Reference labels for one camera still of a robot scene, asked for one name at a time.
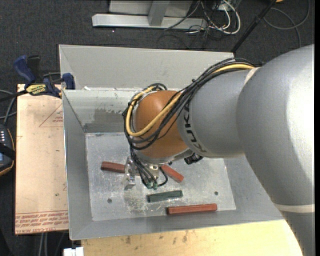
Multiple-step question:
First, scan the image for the black cylinder on white bracket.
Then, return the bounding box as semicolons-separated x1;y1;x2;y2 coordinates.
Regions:
183;151;204;165

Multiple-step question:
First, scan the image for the grey metal bin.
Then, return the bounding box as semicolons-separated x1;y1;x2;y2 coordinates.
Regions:
58;44;286;241

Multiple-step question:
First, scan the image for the red-brown flat block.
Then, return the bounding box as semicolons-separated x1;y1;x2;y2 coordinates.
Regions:
161;164;185;184
166;203;218;216
100;161;126;174

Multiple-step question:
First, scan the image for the dark green flat block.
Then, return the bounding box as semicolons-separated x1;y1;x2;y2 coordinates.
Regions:
146;189;184;203

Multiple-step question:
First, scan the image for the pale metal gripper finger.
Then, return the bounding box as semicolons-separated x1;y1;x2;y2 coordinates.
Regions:
125;155;134;176
123;174;137;191

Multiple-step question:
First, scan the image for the brown cardboard board red print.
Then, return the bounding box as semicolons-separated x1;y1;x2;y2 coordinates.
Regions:
14;83;70;236

